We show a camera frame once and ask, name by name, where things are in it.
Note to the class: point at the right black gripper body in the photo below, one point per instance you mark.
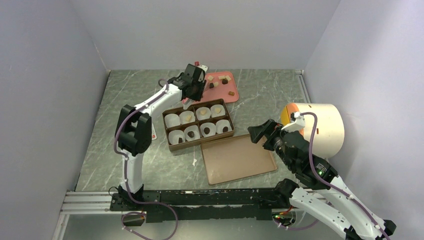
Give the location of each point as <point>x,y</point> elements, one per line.
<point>274,142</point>

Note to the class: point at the cream orange cylinder container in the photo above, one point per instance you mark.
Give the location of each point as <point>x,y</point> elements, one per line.
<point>330,133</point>

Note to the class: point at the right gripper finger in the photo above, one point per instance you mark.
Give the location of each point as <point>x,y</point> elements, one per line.
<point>257,132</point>
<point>270,126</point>

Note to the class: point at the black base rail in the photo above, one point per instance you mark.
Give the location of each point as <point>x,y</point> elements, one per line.
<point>261,204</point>

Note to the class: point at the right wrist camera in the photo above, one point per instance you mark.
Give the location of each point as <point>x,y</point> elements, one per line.
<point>298,123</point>

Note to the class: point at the gold box lid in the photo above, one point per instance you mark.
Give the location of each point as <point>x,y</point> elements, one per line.
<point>235,158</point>

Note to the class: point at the pink plastic tray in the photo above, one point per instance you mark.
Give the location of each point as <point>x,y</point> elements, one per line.
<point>215,90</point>

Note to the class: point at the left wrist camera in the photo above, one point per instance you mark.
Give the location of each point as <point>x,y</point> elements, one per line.
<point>205,68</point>

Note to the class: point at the brown chocolate box tray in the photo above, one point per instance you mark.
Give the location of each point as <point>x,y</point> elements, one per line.
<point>197,122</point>

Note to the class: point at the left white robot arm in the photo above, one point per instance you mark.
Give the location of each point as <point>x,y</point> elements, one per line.
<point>133,134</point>

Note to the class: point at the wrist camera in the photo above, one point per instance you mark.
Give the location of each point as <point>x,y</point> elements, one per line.
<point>298,123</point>
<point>205,68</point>

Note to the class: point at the rose gold tongs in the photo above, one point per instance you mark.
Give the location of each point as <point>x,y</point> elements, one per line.
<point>187,103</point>

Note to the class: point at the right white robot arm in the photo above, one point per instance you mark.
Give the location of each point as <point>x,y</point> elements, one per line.
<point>320,192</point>

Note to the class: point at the white paper leaflet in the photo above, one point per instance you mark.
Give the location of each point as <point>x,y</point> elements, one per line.
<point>153,133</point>

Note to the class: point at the dark heart chocolate piece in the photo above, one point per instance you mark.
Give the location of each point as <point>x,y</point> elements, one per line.
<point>206,130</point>

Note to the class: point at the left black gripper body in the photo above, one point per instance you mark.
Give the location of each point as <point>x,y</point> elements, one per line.
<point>198,90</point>

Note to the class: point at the white paper cup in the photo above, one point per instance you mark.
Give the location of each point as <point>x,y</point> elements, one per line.
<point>174,136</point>
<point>172,120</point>
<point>209,125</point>
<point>214,114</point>
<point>183,116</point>
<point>203,117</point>
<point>220,124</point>
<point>193,128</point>

